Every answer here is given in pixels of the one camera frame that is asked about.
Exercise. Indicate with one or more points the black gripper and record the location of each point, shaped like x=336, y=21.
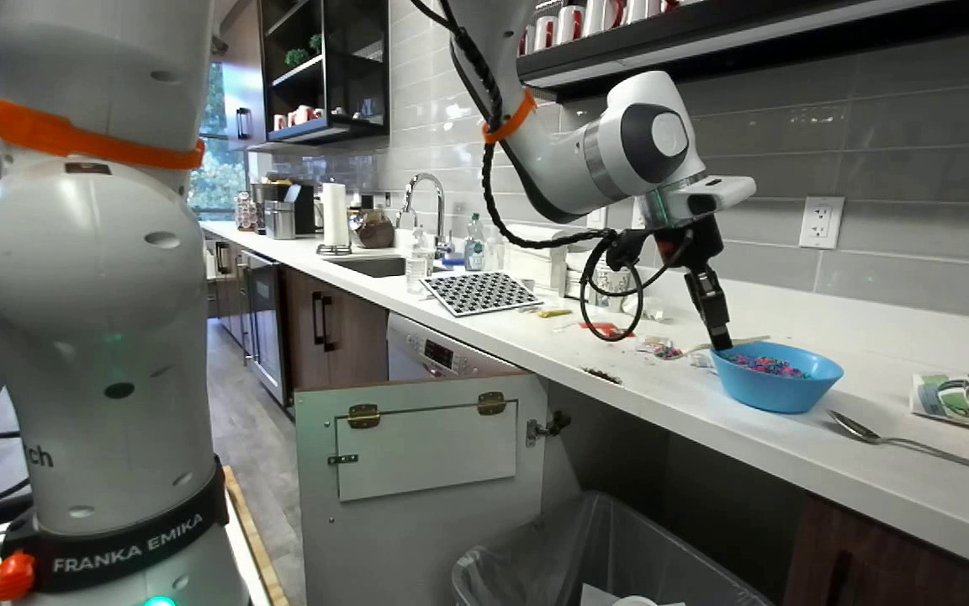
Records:
x=691, y=244

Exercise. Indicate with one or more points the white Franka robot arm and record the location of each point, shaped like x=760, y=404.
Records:
x=91, y=280

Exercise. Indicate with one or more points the blue plastic bowl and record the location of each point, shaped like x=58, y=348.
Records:
x=774, y=391

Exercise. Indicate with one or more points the grey trash bin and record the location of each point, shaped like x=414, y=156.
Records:
x=529, y=573

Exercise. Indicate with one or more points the clear plastic wrapper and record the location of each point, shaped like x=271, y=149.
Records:
x=663, y=348

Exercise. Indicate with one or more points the coloured aquarium gravel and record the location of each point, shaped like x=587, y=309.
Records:
x=771, y=366

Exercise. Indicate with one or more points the red small block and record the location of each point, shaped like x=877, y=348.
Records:
x=608, y=328

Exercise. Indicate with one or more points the black marker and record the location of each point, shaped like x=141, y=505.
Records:
x=602, y=373

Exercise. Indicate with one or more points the yellow packet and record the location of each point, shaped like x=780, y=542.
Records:
x=554, y=309

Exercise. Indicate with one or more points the white napkin dispenser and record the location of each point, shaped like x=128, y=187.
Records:
x=522, y=257

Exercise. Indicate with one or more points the clear glass jar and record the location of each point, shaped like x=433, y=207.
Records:
x=471, y=239

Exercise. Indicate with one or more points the built-in dishwasher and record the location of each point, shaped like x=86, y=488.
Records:
x=461, y=340

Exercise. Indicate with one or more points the chrome kitchen faucet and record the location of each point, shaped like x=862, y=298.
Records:
x=437, y=207

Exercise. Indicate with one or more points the white discarded paper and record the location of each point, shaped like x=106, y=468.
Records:
x=621, y=596

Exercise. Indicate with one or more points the red white mug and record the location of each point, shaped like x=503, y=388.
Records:
x=565, y=21
x=529, y=36
x=602, y=15

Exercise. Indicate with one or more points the brown wooden cabinet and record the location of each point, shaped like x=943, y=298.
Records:
x=336, y=337
x=900, y=560

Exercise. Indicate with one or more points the open cabinet door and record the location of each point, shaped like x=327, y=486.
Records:
x=428, y=492

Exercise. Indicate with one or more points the dark coffee pot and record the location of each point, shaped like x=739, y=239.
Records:
x=376, y=227

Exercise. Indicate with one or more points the steel kitchen sink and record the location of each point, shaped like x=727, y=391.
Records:
x=368, y=265

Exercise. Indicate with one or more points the white paper towel roll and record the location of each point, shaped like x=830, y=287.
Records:
x=334, y=217

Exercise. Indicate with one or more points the black open shelf cabinet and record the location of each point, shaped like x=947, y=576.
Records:
x=368, y=68

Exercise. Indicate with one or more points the black coffee machine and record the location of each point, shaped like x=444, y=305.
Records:
x=282, y=207

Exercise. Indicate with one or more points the black undercounter appliance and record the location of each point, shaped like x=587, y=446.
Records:
x=249, y=323

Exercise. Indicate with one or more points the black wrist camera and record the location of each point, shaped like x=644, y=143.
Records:
x=623, y=251

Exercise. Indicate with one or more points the white wall outlet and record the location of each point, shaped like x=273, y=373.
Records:
x=821, y=220

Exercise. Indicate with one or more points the black wall shelf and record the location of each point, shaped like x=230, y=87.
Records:
x=732, y=36

